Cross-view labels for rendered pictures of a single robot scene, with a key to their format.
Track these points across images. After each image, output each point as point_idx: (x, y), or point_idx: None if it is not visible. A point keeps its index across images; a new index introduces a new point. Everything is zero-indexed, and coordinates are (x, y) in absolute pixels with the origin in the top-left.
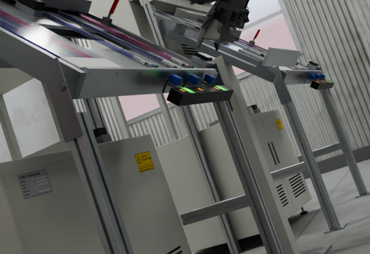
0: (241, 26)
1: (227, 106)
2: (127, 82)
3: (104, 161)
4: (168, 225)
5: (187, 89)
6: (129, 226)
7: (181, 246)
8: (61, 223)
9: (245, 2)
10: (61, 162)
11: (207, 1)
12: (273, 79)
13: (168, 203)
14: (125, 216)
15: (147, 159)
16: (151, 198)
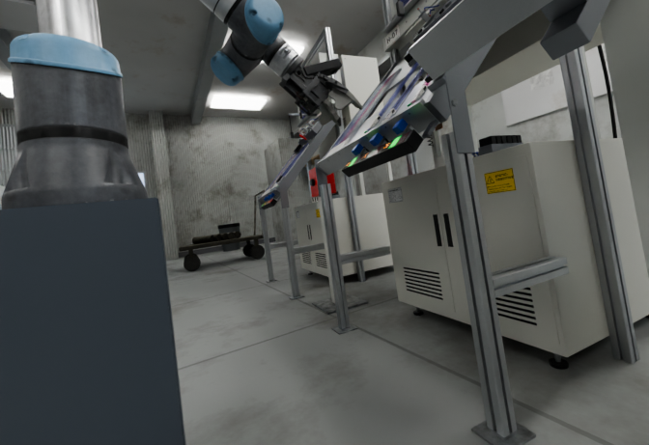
0: (313, 107)
1: (447, 148)
2: (338, 160)
3: (444, 181)
4: (517, 259)
5: (353, 160)
6: (457, 239)
7: (534, 290)
8: (405, 220)
9: (291, 95)
10: (410, 182)
11: (326, 73)
12: (547, 52)
13: (528, 236)
14: (455, 231)
15: (506, 179)
16: (496, 223)
